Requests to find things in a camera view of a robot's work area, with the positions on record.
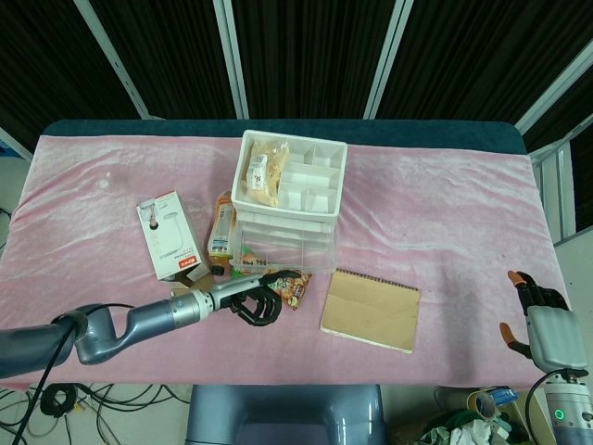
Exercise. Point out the beige snack bag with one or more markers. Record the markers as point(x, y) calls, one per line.
point(273, 181)

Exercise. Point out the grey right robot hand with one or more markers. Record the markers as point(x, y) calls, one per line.
point(553, 334)

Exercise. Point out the white metal frame post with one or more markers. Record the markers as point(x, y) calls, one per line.
point(116, 60)
point(389, 55)
point(533, 113)
point(231, 55)

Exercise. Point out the pink velvet table cloth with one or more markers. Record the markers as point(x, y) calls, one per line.
point(417, 208)

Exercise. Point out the blue-grey robot torso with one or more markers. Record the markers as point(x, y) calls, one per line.
point(278, 412)

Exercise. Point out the white crumpled cloth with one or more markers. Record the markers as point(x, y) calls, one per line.
point(468, 433)

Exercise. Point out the brown cover spiral notebook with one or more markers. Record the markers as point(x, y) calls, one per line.
point(370, 310)

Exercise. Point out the clear plastic organizer box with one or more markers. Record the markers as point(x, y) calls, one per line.
point(278, 252)

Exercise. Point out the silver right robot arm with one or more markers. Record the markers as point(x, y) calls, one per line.
point(565, 398)

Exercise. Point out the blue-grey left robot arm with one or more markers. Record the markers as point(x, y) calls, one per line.
point(153, 315)

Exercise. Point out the orange drink bottle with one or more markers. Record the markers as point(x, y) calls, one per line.
point(221, 232)

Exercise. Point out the brown tape roll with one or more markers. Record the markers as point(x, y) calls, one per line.
point(472, 402)

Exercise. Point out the white plastic divided organizer box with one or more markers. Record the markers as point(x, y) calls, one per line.
point(241, 194)

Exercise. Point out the white frame rail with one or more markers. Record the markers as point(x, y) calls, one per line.
point(9, 139)

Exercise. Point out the teal table pad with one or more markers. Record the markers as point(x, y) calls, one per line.
point(139, 126)

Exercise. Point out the green crumpled cloth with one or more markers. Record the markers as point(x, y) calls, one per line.
point(445, 422)

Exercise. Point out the white side table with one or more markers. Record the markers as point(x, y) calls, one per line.
point(576, 269)

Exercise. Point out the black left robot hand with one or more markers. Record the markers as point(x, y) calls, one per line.
point(241, 289)

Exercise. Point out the black curtain backdrop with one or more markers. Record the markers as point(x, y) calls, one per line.
point(315, 55)

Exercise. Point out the green rice cracker packet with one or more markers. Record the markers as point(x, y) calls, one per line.
point(294, 292)

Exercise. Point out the white cardboard product box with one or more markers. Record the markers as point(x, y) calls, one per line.
point(167, 241)

